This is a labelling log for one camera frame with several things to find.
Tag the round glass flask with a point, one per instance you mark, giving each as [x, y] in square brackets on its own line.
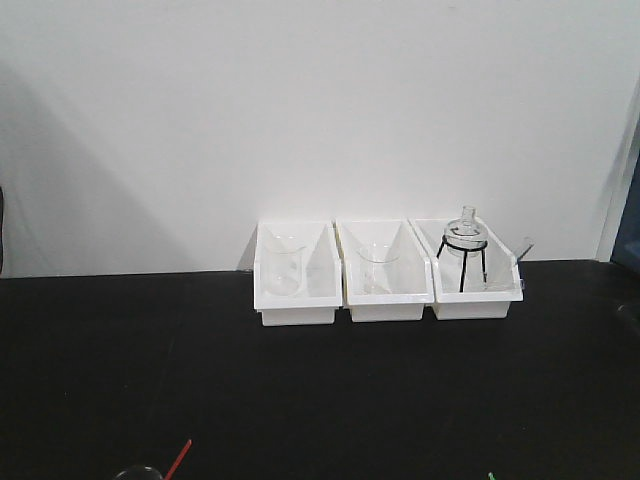
[466, 234]

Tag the white storage bin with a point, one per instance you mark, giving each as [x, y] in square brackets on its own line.
[320, 294]
[490, 300]
[411, 279]

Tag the left white storage bin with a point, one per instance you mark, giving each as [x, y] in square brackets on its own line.
[320, 294]

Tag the black wire tripod stand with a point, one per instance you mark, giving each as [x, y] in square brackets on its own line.
[466, 253]

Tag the clear glass beaker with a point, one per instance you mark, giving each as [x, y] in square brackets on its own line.
[283, 265]

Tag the middle white storage bin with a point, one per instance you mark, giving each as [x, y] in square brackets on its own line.
[411, 279]

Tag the clear glass conical flask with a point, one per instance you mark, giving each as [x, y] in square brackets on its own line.
[377, 263]

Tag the clear glass dish rim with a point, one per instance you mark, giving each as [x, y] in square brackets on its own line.
[139, 472]

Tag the red plastic spoon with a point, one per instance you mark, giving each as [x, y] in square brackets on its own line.
[178, 460]

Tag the right white storage bin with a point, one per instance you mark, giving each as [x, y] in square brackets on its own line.
[490, 300]

